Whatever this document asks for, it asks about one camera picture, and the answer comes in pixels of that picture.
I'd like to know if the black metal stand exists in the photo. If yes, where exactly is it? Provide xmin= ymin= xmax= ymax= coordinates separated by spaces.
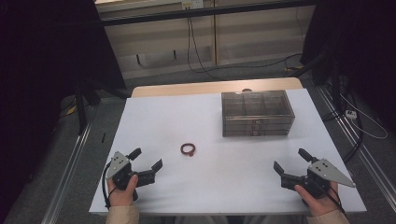
xmin=286 ymin=46 xmax=344 ymax=113
xmin=74 ymin=77 xmax=132 ymax=134

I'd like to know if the right hand-held gripper cable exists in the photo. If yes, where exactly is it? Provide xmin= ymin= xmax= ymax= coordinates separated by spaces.
xmin=311 ymin=180 xmax=348 ymax=217

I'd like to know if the transparent grey drawer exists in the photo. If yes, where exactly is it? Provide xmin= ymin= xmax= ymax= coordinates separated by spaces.
xmin=222 ymin=125 xmax=295 ymax=138

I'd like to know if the black floor cable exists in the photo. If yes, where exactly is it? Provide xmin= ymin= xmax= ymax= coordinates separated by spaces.
xmin=321 ymin=77 xmax=365 ymax=164

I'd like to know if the aluminium floor rail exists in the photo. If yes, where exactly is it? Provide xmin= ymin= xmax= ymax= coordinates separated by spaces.
xmin=316 ymin=85 xmax=396 ymax=203
xmin=40 ymin=120 xmax=94 ymax=224

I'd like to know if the black curtain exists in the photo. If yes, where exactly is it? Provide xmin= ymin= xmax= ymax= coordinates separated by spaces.
xmin=300 ymin=0 xmax=396 ymax=132
xmin=0 ymin=0 xmax=127 ymax=218

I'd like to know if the transparent grey drawer box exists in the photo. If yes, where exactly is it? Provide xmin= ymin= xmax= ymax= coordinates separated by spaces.
xmin=220 ymin=90 xmax=296 ymax=138

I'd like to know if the white wall socket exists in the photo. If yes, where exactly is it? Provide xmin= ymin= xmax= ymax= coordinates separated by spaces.
xmin=181 ymin=0 xmax=205 ymax=9

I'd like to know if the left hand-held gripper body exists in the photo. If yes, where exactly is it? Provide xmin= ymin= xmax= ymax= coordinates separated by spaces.
xmin=106 ymin=150 xmax=156 ymax=191

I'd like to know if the white floor cable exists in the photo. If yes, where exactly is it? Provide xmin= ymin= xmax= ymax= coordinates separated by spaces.
xmin=339 ymin=92 xmax=389 ymax=140

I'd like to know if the black wall cable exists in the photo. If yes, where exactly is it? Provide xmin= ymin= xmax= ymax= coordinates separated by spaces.
xmin=189 ymin=17 xmax=304 ymax=76
xmin=186 ymin=17 xmax=219 ymax=80

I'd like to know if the red bracelet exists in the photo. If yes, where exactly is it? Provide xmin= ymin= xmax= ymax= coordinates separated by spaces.
xmin=179 ymin=142 xmax=197 ymax=158

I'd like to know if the person's right hand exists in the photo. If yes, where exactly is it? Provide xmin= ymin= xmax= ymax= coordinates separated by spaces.
xmin=293 ymin=181 xmax=340 ymax=217

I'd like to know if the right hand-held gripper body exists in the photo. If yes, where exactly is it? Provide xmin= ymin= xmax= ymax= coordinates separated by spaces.
xmin=280 ymin=158 xmax=357 ymax=200

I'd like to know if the person's left hand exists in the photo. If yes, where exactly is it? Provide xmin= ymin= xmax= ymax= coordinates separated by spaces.
xmin=106 ymin=175 xmax=139 ymax=208

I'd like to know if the black horizontal bar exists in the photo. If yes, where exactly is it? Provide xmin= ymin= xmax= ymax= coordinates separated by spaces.
xmin=99 ymin=0 xmax=318 ymax=27

